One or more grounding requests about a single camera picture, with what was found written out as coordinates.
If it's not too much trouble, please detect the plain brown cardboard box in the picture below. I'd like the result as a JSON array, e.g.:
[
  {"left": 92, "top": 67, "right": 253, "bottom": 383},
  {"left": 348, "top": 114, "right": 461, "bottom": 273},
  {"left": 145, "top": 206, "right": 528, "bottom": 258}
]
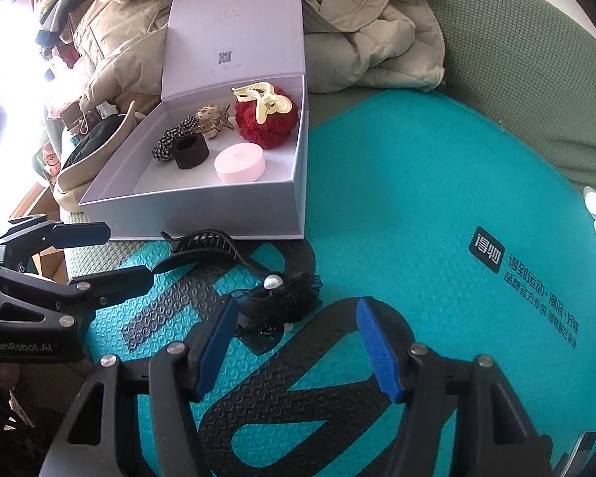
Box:
[{"left": 9, "top": 183, "right": 69, "bottom": 280}]

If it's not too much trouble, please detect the black lace bow hair clip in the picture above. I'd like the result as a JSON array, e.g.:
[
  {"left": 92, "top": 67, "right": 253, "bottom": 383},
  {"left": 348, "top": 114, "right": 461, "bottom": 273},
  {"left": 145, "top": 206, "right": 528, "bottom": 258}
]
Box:
[{"left": 233, "top": 271, "right": 324, "bottom": 337}]

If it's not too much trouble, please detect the person's left hand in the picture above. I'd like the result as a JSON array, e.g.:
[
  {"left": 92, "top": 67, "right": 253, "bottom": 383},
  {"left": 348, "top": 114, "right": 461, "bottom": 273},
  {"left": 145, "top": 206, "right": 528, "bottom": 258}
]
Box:
[{"left": 0, "top": 360, "right": 24, "bottom": 392}]

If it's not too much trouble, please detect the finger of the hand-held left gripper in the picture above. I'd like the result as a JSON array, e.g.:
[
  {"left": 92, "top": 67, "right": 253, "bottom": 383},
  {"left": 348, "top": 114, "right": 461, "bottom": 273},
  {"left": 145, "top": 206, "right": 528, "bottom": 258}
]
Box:
[
  {"left": 0, "top": 265, "right": 156, "bottom": 330},
  {"left": 0, "top": 213, "right": 112, "bottom": 255}
]

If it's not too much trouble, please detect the black hair claw clip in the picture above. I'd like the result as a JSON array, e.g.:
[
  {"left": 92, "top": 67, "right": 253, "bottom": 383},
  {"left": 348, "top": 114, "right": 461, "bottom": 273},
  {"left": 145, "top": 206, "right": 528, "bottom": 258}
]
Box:
[{"left": 159, "top": 228, "right": 275, "bottom": 280}]

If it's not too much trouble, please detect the beige jacket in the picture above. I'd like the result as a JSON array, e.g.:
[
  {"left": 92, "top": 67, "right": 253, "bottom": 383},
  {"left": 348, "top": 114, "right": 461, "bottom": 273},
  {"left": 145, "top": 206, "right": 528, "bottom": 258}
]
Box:
[{"left": 298, "top": 0, "right": 446, "bottom": 95}]

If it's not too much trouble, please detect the black wide hair band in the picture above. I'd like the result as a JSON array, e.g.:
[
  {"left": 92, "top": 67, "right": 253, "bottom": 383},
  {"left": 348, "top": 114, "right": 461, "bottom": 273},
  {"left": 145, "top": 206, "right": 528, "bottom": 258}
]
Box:
[{"left": 172, "top": 134, "right": 211, "bottom": 170}]

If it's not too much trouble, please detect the beige handbag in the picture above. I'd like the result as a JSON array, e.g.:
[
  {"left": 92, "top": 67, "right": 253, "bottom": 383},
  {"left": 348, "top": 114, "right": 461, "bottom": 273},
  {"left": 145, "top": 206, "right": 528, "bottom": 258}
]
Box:
[{"left": 53, "top": 113, "right": 141, "bottom": 215}]

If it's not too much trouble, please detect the cream puffy jacket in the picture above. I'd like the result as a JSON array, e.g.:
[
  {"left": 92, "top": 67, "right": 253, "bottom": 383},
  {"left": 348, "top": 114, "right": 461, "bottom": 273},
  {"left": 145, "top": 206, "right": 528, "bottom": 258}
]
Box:
[{"left": 78, "top": 0, "right": 176, "bottom": 121}]

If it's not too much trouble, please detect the cream hair claw clip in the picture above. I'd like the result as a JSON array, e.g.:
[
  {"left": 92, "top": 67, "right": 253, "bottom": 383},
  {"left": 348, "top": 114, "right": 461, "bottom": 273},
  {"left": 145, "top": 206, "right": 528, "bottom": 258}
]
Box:
[{"left": 231, "top": 80, "right": 293, "bottom": 126}]

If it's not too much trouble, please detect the teal bubble mailer bag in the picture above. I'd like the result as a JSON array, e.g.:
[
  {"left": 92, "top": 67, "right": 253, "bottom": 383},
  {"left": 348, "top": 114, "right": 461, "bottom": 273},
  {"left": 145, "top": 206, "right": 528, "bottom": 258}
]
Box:
[{"left": 86, "top": 88, "right": 596, "bottom": 477}]

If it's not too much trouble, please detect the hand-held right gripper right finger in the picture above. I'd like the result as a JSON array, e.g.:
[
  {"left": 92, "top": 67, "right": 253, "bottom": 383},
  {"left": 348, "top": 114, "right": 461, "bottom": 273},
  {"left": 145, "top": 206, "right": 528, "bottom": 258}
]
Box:
[{"left": 356, "top": 297, "right": 570, "bottom": 477}]

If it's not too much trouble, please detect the white lidded box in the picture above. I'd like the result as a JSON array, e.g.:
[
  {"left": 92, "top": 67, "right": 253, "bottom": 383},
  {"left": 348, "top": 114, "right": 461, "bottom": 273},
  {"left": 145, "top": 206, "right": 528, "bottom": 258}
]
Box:
[{"left": 78, "top": 0, "right": 309, "bottom": 242}]

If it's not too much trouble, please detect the black white checkered scrunchie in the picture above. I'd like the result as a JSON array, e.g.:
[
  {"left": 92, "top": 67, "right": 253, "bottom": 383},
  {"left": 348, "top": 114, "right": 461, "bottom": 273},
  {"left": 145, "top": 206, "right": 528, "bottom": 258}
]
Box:
[{"left": 152, "top": 114, "right": 200, "bottom": 163}]

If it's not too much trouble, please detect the red fluffy scrunchie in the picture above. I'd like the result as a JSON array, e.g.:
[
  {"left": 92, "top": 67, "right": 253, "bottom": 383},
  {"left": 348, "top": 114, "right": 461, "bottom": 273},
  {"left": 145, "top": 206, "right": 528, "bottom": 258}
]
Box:
[{"left": 234, "top": 86, "right": 300, "bottom": 149}]

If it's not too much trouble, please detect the pile of clothes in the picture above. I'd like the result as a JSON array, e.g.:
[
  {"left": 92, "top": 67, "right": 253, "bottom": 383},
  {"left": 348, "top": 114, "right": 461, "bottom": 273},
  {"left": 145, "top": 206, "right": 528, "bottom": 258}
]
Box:
[{"left": 32, "top": 0, "right": 176, "bottom": 78}]

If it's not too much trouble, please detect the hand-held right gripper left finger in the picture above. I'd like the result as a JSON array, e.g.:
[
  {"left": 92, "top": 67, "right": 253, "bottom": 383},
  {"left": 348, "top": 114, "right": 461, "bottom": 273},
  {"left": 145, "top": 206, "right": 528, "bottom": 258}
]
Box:
[{"left": 40, "top": 295, "right": 240, "bottom": 477}]

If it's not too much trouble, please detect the pink round compact case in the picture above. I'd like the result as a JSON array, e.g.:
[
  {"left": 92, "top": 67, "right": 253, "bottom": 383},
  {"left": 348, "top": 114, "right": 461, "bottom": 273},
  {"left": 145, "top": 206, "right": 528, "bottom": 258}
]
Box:
[{"left": 214, "top": 142, "right": 267, "bottom": 185}]

